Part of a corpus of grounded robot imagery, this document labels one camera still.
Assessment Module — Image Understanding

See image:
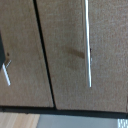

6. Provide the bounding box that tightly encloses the silver bar drawer handle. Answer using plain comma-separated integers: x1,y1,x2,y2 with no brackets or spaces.
82,0,93,89
1,59,13,87

